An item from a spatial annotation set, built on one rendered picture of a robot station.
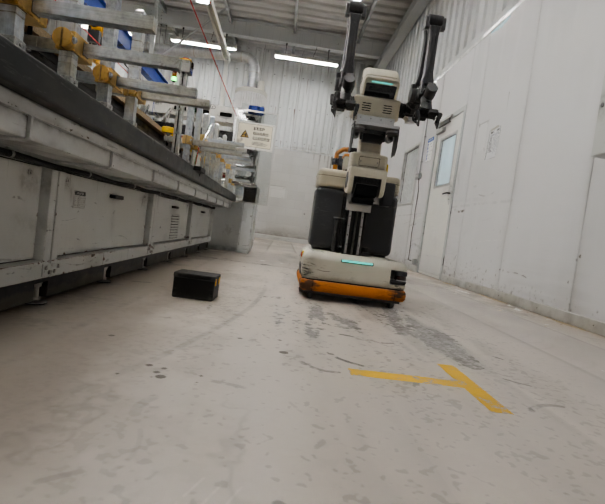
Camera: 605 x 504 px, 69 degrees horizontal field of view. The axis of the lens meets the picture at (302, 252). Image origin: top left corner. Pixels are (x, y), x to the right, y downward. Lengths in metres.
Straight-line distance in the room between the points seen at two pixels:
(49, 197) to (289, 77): 10.96
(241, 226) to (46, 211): 3.93
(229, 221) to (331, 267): 3.27
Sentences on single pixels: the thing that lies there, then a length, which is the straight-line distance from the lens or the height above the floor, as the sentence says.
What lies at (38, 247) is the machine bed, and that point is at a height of 0.21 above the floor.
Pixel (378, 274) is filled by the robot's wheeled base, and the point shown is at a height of 0.20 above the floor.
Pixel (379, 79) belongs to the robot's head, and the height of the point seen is 1.30.
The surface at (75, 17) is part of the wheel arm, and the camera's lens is 1.21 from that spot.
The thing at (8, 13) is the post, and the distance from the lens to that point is 1.22.
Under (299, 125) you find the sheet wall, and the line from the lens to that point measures 12.18.
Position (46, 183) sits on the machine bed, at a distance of 1.83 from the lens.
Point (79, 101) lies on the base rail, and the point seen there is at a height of 0.66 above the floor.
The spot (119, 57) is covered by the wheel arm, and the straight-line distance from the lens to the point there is 1.43.
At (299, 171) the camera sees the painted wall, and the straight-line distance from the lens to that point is 11.96.
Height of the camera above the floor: 0.40
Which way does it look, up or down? 3 degrees down
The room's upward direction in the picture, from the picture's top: 8 degrees clockwise
